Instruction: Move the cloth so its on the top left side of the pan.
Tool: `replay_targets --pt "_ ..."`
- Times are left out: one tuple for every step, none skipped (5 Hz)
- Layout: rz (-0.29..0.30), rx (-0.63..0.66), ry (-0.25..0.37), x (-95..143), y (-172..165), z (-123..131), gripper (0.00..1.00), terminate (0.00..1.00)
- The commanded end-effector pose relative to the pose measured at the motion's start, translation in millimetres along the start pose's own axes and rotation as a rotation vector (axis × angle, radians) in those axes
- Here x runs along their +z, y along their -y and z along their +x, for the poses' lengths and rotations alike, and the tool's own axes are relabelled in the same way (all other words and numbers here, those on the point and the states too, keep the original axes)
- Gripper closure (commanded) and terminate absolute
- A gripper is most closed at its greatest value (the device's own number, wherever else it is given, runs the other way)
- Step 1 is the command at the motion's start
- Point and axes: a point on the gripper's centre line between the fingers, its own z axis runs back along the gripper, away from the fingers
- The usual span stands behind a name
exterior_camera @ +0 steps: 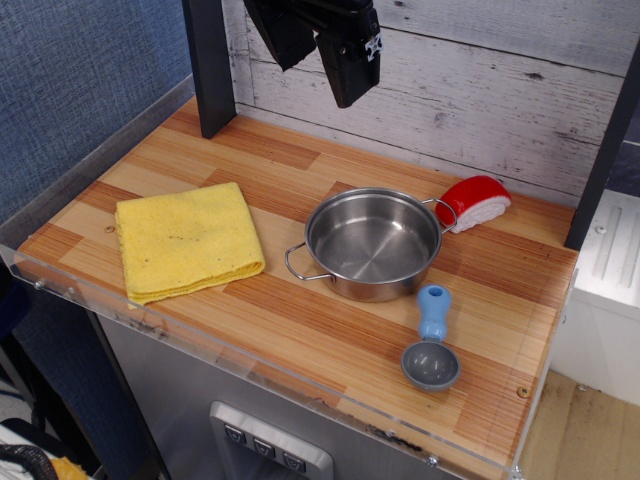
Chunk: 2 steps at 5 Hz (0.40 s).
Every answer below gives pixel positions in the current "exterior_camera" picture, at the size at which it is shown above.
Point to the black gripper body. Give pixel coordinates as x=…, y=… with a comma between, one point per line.
x=346, y=17

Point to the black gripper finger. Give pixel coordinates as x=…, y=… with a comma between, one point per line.
x=351, y=64
x=288, y=41

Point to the yellow cloth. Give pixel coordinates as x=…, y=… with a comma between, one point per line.
x=181, y=243

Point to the red and white sushi toy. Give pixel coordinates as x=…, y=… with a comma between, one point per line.
x=471, y=202

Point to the stainless steel pot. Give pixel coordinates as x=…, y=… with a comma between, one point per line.
x=371, y=244

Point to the blue and grey scoop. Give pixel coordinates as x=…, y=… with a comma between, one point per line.
x=429, y=364

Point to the clear acrylic front guard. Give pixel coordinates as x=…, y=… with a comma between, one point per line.
x=341, y=358

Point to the stainless steel cabinet front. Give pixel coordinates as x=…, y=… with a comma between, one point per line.
x=174, y=390

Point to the white appliance at right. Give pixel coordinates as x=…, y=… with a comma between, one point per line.
x=597, y=341

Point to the silver dispenser button panel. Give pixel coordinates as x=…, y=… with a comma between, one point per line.
x=250, y=447

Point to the yellow object bottom left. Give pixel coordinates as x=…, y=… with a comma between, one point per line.
x=65, y=469

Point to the dark left vertical post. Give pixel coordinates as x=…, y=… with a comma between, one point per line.
x=210, y=62

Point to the dark vertical post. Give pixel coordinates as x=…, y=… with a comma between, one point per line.
x=210, y=62
x=613, y=138

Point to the dark right vertical post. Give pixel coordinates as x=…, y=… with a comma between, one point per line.
x=613, y=138

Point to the grey left side rail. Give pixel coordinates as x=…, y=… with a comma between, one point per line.
x=65, y=189

